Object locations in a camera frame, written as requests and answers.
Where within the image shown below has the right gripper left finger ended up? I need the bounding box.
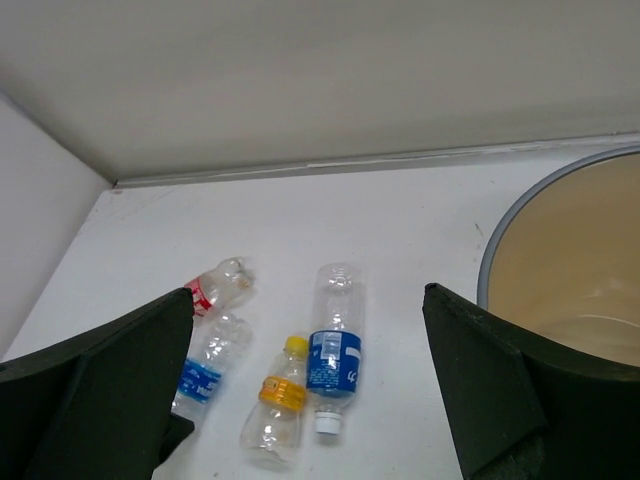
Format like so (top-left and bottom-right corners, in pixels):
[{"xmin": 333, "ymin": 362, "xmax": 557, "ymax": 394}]
[{"xmin": 1, "ymin": 288, "xmax": 195, "ymax": 479}]

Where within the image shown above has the crushed blue label bottle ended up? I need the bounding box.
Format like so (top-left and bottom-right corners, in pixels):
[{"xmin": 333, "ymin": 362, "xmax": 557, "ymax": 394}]
[{"xmin": 172, "ymin": 312, "xmax": 253, "ymax": 427}]

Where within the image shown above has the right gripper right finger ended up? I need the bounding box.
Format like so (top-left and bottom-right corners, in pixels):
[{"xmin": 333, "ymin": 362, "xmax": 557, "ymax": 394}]
[{"xmin": 423, "ymin": 283, "xmax": 639, "ymax": 479}]

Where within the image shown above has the red label plastic bottle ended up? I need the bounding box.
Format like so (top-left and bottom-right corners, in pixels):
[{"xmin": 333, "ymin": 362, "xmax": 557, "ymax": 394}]
[{"xmin": 184, "ymin": 257, "xmax": 255, "ymax": 317}]

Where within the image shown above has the beige capybara bin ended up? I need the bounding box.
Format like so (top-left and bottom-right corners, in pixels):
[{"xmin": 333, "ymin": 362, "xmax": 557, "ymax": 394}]
[{"xmin": 476, "ymin": 146, "xmax": 639, "ymax": 366}]

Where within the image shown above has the yellow cap orange label bottle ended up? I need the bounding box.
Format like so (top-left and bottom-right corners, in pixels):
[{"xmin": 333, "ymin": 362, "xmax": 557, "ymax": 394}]
[{"xmin": 239, "ymin": 335, "xmax": 309, "ymax": 471}]

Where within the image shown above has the blue label white cap bottle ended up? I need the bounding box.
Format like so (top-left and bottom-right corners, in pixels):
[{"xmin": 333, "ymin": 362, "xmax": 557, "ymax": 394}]
[{"xmin": 306, "ymin": 263, "xmax": 366, "ymax": 436}]

